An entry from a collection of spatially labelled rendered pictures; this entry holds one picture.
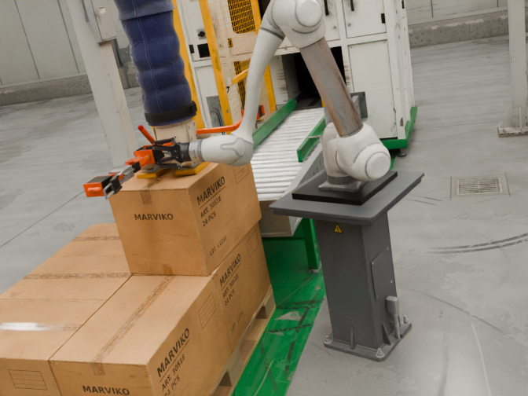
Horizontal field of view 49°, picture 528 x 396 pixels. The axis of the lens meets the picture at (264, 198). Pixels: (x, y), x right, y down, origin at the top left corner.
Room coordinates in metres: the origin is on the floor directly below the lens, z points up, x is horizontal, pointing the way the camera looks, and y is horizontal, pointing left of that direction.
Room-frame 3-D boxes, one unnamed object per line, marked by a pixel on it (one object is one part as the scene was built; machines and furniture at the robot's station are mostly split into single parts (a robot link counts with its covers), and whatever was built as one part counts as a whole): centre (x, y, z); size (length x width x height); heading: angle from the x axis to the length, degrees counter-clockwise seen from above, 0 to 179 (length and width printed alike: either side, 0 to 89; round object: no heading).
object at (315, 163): (3.86, -0.52, 0.50); 2.31 x 0.05 x 0.19; 159
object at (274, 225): (2.89, 0.21, 0.47); 0.70 x 0.03 x 0.15; 69
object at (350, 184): (2.37, -0.37, 0.80); 0.22 x 0.18 x 0.06; 143
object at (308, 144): (4.21, -0.59, 0.60); 1.60 x 0.10 x 0.09; 159
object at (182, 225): (2.55, 0.34, 0.74); 0.60 x 0.40 x 0.40; 154
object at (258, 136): (4.41, -0.10, 0.60); 1.60 x 0.10 x 0.09; 159
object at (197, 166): (2.52, 0.24, 0.97); 0.34 x 0.10 x 0.05; 157
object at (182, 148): (2.25, 0.28, 1.08); 0.09 x 0.07 x 0.08; 68
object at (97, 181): (2.00, 0.56, 1.08); 0.08 x 0.07 x 0.05; 157
